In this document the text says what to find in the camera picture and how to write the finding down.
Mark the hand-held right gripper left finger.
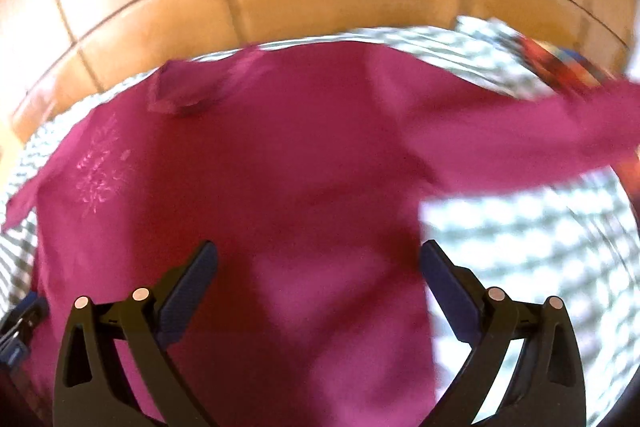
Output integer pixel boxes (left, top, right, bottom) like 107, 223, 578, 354
52, 240, 220, 427

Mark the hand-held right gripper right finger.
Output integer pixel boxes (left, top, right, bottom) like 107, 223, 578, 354
421, 239, 587, 427

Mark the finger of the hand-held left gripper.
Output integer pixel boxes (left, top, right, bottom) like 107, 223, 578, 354
11, 291, 50, 334
0, 338, 26, 370

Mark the magenta long-sleeved shirt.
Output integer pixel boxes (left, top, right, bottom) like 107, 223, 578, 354
0, 44, 640, 427

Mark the red blue patterned cloth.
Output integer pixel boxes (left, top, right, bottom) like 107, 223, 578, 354
517, 33, 623, 100

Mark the green white checkered tablecloth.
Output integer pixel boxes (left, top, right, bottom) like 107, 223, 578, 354
0, 14, 640, 427

